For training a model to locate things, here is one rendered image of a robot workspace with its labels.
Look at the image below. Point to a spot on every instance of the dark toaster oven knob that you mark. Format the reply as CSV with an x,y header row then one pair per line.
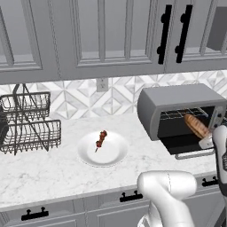
x,y
220,115

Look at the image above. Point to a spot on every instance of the grey toaster oven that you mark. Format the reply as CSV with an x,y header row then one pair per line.
x,y
177,99

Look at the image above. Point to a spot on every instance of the brown baguette bread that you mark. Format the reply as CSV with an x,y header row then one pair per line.
x,y
195,125

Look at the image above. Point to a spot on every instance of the white round plate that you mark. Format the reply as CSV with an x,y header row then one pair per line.
x,y
111,152

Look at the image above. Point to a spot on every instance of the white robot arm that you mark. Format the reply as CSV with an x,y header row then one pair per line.
x,y
167,189

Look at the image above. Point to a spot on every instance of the white wall outlet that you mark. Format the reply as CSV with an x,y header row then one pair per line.
x,y
102,84

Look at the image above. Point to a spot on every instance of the grey upper cupboard door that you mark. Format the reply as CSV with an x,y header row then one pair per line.
x,y
112,32
201,32
26,35

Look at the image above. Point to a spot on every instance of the toaster oven glass door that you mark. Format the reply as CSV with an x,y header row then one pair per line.
x,y
183,144

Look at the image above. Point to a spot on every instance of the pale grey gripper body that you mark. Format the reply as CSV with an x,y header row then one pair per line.
x,y
207,142

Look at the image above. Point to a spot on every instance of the red kebab skewer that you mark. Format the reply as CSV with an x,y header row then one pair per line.
x,y
101,139

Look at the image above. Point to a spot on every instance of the grey drawer front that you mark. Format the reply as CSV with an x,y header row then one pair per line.
x,y
59,208
211,189
112,198

